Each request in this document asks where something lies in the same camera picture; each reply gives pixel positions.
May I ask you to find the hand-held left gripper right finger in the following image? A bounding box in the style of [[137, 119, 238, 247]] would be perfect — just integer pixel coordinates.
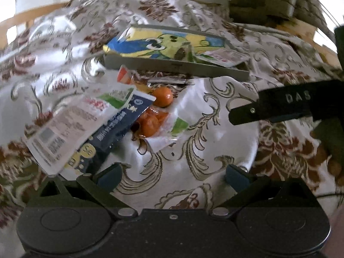
[[210, 164, 321, 219]]

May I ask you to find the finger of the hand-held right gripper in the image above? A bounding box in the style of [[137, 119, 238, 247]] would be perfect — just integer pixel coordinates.
[[228, 79, 344, 125]]

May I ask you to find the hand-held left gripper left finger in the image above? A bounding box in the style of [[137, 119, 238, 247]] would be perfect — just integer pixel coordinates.
[[39, 164, 138, 219]]

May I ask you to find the blue and white snack packet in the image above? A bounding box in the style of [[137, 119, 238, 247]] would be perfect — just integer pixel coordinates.
[[63, 91, 156, 178]]

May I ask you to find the white barcode snack packet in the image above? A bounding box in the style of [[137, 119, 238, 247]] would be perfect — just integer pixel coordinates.
[[23, 84, 135, 175]]

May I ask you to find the orange pieces clear packet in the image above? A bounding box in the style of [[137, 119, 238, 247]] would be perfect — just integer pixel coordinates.
[[130, 106, 194, 154]]

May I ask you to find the rice crisp snack packet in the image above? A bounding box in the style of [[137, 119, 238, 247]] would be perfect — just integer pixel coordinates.
[[197, 48, 250, 68]]

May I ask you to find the small orange white packet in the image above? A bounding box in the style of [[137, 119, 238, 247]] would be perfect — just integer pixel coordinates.
[[117, 64, 135, 85]]

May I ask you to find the grey shallow tray box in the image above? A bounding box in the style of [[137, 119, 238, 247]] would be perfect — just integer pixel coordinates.
[[103, 24, 251, 82]]

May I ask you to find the person's right hand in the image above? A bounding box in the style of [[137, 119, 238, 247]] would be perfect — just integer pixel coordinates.
[[309, 130, 344, 187]]

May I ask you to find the floral satin blanket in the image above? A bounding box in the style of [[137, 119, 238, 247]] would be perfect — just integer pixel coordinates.
[[0, 0, 344, 215]]

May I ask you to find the wooden board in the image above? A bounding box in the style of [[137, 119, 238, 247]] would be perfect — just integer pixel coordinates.
[[277, 19, 323, 49]]

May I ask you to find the olive green puffer jacket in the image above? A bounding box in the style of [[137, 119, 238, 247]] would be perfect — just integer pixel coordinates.
[[228, 0, 326, 28]]

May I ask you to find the cartoon painting paper sheet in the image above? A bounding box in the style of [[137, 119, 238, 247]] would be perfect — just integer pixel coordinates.
[[103, 27, 227, 60]]

